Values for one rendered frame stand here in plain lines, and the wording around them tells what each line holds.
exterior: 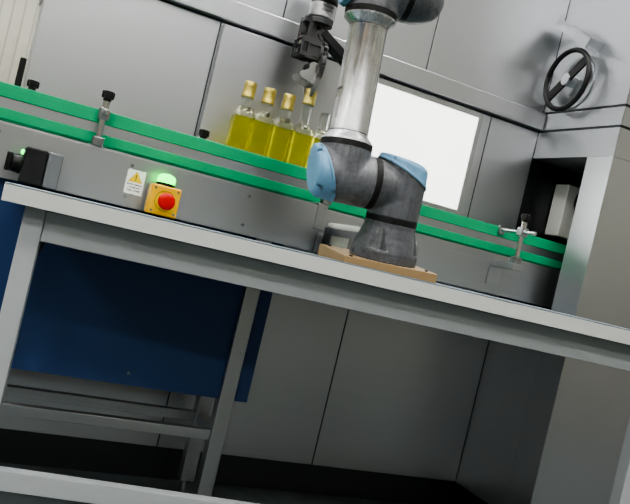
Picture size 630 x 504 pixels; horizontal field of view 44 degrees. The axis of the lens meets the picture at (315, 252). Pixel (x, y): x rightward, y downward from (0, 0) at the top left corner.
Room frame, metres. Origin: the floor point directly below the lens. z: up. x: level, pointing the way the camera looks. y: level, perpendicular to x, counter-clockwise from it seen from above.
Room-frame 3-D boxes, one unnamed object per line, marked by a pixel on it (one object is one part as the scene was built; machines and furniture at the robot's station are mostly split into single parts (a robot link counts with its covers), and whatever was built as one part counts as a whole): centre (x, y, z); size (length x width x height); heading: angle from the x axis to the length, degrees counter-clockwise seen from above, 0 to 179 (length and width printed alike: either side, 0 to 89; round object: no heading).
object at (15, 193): (2.38, 0.02, 0.73); 1.58 x 1.52 x 0.04; 105
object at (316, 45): (2.15, 0.14, 1.32); 0.09 x 0.08 x 0.12; 113
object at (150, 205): (1.84, 0.38, 0.79); 0.07 x 0.07 x 0.07; 23
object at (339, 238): (2.05, -0.12, 0.79); 0.27 x 0.17 x 0.08; 23
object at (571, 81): (2.53, -0.68, 1.49); 0.21 x 0.05 x 0.21; 23
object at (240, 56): (2.37, -0.01, 1.15); 0.90 x 0.03 x 0.34; 113
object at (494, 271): (2.32, -0.58, 0.90); 0.17 x 0.05 x 0.23; 23
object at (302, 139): (2.17, 0.11, 0.99); 0.06 x 0.06 x 0.21; 23
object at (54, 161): (1.73, 0.64, 0.79); 0.08 x 0.08 x 0.08; 23
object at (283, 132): (2.14, 0.17, 0.99); 0.06 x 0.06 x 0.21; 22
